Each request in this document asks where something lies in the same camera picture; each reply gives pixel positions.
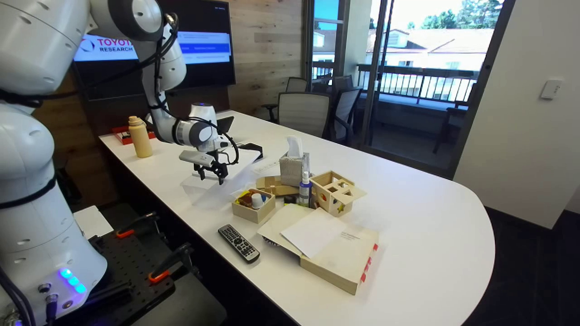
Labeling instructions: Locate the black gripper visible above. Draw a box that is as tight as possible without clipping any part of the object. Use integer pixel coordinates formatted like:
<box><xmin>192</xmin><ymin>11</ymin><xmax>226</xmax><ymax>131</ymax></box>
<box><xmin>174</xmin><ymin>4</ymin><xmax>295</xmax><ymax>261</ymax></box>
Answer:
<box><xmin>194</xmin><ymin>149</ymin><xmax>228</xmax><ymax>185</ymax></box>

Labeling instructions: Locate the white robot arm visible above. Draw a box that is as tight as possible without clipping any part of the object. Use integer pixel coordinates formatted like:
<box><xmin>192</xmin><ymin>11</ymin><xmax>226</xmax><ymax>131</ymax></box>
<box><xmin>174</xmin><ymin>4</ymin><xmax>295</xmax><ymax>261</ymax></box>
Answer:
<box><xmin>0</xmin><ymin>0</ymin><xmax>225</xmax><ymax>326</ymax></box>

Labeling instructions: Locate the small wooden tray with items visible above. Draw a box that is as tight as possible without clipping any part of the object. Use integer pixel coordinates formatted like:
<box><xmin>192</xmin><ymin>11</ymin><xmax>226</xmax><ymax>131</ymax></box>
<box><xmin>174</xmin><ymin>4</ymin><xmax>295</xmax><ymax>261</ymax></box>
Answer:
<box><xmin>232</xmin><ymin>188</ymin><xmax>275</xmax><ymax>225</ymax></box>

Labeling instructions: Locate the black tv remote control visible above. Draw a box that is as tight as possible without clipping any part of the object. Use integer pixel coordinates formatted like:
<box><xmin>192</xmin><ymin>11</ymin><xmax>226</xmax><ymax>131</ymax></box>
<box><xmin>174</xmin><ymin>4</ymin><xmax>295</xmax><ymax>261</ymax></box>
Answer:
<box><xmin>217</xmin><ymin>225</ymin><xmax>259</xmax><ymax>263</ymax></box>

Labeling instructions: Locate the orange black clamp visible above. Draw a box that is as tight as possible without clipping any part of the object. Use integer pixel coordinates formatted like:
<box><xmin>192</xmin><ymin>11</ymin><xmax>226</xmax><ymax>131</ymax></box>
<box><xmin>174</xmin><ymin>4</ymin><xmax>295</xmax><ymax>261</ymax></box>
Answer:
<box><xmin>114</xmin><ymin>212</ymin><xmax>159</xmax><ymax>239</ymax></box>
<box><xmin>147</xmin><ymin>243</ymin><xmax>194</xmax><ymax>284</ymax></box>

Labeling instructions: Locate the tan plastic bottle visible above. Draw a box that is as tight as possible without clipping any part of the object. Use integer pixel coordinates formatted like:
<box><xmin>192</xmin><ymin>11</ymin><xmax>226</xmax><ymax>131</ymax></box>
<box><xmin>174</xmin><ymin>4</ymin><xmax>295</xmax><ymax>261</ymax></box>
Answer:
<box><xmin>129</xmin><ymin>116</ymin><xmax>152</xmax><ymax>158</ymax></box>

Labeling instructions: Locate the tissue box with tissue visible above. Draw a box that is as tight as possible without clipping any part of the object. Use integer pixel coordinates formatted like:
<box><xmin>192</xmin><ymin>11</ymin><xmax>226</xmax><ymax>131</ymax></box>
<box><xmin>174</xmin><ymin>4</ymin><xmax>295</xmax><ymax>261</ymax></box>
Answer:
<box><xmin>279</xmin><ymin>138</ymin><xmax>310</xmax><ymax>187</ymax></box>

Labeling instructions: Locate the small clear bottle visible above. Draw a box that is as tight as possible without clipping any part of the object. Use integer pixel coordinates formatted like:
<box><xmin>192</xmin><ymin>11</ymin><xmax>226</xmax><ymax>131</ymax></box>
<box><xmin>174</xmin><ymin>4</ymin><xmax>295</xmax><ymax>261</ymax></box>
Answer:
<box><xmin>295</xmin><ymin>172</ymin><xmax>312</xmax><ymax>207</ymax></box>

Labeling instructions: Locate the grey office chair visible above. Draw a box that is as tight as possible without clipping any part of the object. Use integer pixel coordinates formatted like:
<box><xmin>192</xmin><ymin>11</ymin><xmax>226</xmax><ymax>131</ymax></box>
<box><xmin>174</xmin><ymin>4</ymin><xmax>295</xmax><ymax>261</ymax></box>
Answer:
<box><xmin>332</xmin><ymin>89</ymin><xmax>361</xmax><ymax>143</ymax></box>
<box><xmin>261</xmin><ymin>92</ymin><xmax>330</xmax><ymax>136</ymax></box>

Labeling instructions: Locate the white paper sheet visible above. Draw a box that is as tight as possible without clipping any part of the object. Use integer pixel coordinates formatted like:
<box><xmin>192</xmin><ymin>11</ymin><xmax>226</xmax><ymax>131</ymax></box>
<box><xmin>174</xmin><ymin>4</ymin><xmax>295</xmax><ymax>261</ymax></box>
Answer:
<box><xmin>281</xmin><ymin>210</ymin><xmax>357</xmax><ymax>257</ymax></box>

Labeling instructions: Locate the wooden shape sorter box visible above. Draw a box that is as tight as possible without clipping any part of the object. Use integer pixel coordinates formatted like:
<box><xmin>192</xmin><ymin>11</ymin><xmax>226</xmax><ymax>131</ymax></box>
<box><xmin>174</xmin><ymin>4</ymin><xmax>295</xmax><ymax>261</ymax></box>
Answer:
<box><xmin>312</xmin><ymin>170</ymin><xmax>364</xmax><ymax>217</ymax></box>

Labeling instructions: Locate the flat cardboard box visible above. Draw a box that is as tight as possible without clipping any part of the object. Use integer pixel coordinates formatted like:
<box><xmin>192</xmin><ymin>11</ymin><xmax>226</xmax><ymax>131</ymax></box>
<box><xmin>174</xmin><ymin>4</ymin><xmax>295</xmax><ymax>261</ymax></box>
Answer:
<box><xmin>257</xmin><ymin>205</ymin><xmax>379</xmax><ymax>295</ymax></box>

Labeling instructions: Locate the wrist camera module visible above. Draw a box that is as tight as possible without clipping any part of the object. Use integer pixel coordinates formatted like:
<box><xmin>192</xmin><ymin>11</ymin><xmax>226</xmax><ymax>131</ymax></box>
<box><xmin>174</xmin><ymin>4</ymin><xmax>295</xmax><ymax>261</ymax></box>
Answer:
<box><xmin>179</xmin><ymin>150</ymin><xmax>214</xmax><ymax>167</ymax></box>

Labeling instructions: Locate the wall television screen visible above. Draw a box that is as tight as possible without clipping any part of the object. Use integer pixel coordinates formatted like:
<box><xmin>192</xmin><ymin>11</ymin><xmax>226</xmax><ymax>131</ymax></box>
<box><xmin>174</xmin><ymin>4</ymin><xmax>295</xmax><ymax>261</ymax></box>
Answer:
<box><xmin>71</xmin><ymin>0</ymin><xmax>237</xmax><ymax>102</ymax></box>

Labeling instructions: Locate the white light switch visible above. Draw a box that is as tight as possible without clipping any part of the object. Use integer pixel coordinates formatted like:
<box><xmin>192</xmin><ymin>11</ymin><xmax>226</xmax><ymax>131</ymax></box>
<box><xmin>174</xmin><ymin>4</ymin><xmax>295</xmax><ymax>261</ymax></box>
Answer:
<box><xmin>538</xmin><ymin>78</ymin><xmax>562</xmax><ymax>102</ymax></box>

